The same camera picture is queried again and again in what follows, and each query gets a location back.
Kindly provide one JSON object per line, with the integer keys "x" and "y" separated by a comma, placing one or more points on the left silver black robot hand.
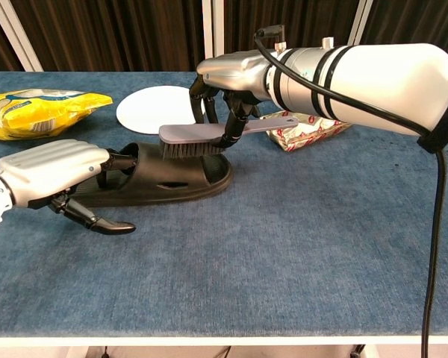
{"x": 48, "y": 168}

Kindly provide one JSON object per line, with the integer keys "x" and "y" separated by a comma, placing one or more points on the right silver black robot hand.
{"x": 235, "y": 72}

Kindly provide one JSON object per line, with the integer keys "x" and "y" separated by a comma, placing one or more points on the grey brush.
{"x": 194, "y": 132}

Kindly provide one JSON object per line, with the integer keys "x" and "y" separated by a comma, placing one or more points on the black rubber slipper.
{"x": 160, "y": 179}

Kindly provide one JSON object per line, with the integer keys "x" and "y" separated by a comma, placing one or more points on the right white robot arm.
{"x": 377, "y": 82}

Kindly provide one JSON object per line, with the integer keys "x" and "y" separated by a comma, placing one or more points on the yellow snack bag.
{"x": 41, "y": 113}

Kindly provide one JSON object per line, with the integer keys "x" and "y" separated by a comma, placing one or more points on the white round plate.
{"x": 153, "y": 108}

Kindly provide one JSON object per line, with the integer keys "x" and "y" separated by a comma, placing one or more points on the red printed foil snack pack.
{"x": 306, "y": 134}

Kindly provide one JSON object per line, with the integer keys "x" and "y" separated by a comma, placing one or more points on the blue table cloth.
{"x": 246, "y": 242}

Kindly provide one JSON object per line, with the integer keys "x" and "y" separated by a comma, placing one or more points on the white partition frame post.
{"x": 213, "y": 30}
{"x": 15, "y": 37}
{"x": 360, "y": 22}

